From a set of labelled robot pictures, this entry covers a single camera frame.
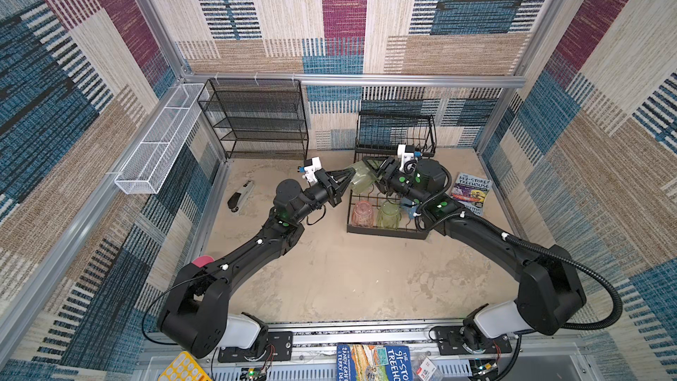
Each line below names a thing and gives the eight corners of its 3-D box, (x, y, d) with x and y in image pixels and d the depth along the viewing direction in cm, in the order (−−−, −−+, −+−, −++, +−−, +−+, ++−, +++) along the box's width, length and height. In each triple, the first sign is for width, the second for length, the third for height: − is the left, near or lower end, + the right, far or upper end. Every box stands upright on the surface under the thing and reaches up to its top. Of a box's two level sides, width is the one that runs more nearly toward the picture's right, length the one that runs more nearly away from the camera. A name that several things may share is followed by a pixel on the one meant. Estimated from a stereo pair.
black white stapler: (230, 212, 104) (225, 204, 100) (248, 187, 112) (244, 178, 108) (240, 215, 103) (236, 207, 99) (258, 190, 111) (254, 181, 107)
